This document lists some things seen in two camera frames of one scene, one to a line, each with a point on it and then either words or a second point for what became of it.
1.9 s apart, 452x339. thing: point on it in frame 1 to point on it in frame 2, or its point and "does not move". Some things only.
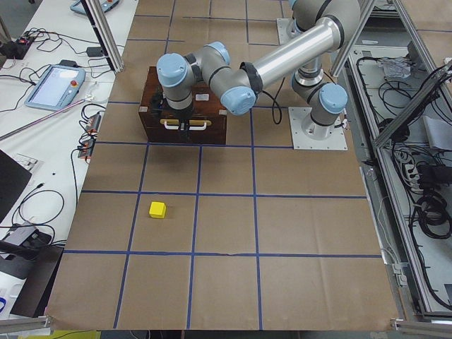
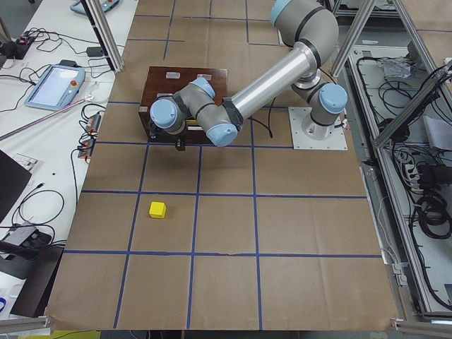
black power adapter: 94,51 does not move
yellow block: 157,210 does not move
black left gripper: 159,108 to 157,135
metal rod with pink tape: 10,133 does not move
